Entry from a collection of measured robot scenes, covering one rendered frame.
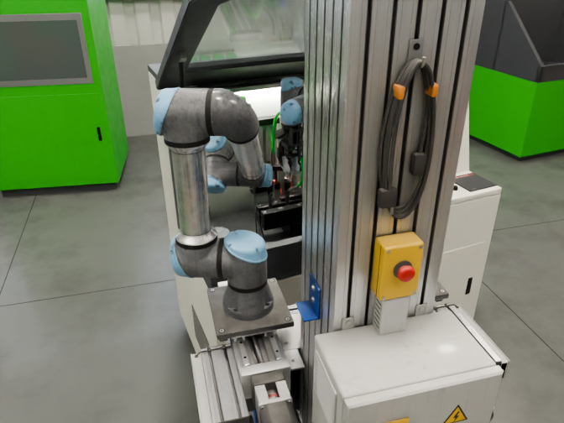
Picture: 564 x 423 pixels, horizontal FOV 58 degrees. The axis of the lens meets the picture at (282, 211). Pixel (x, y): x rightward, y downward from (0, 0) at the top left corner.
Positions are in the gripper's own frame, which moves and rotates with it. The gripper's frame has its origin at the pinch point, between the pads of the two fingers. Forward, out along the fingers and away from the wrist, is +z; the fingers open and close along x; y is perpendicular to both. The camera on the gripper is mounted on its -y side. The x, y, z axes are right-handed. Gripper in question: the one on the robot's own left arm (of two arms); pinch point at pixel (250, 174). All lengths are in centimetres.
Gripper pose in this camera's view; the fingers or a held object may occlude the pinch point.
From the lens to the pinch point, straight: 194.0
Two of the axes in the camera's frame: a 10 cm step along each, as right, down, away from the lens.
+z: 3.1, 3.1, 9.0
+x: 9.5, -1.0, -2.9
